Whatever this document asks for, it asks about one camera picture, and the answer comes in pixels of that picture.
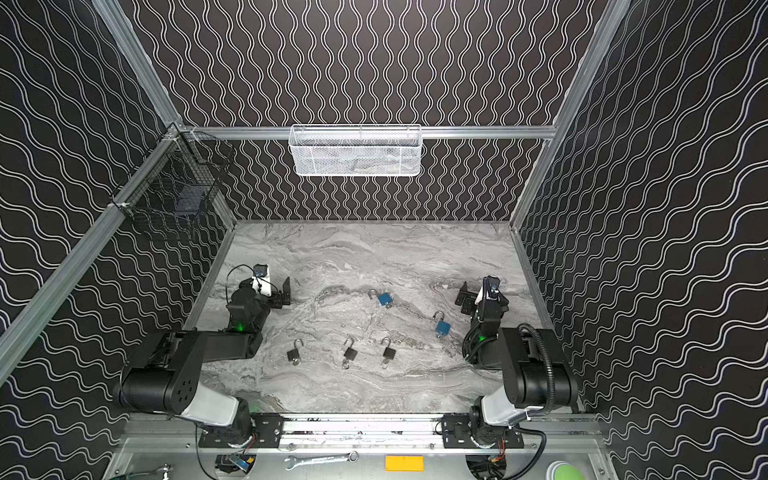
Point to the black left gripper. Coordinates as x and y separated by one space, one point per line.
274 295

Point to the blue padlock with key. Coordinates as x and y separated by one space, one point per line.
384 299

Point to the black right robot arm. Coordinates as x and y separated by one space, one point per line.
536 377

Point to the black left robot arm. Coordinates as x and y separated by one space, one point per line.
163 374

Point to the black padlock left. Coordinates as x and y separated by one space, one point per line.
294 354

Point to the black padlock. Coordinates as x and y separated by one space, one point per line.
389 352
294 354
350 352

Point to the black padlock middle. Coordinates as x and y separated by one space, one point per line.
350 352

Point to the black padlock right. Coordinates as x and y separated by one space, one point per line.
389 352

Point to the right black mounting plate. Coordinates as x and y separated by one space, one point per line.
465 431

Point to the black mounting plate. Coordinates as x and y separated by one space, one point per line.
261 431
465 431

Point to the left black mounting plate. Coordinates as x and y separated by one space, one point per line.
261 431

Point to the yellow label plate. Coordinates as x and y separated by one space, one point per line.
404 464

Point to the silver combination wrench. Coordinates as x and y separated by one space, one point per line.
292 462

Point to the green round button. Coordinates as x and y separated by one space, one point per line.
561 470

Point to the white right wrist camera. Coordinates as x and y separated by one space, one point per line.
489 290

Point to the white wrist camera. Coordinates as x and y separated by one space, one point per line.
262 275
489 290

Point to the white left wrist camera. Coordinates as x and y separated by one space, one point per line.
262 275

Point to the white wire mesh basket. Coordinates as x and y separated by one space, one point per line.
356 150

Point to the black wire mesh basket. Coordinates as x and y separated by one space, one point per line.
176 202

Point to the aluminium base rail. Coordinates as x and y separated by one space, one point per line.
305 433

